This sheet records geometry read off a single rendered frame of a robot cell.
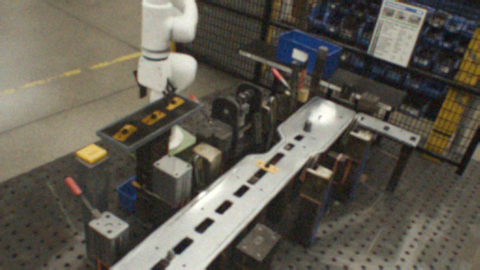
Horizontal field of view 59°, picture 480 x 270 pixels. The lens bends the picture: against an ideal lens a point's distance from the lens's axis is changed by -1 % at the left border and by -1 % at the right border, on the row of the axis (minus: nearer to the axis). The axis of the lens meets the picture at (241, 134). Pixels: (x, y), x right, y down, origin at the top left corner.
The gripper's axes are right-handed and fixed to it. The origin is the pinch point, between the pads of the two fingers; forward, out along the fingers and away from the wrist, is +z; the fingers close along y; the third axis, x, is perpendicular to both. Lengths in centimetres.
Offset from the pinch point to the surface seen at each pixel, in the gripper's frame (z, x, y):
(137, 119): 7.2, -4.0, -3.6
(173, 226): 23.1, -22.0, 25.7
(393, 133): 23, 79, 68
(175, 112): 7.2, 7.7, 3.1
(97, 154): 7.1, -25.6, 0.3
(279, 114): 27, 66, 19
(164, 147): 18.5, 2.1, 3.3
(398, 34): -7, 122, 52
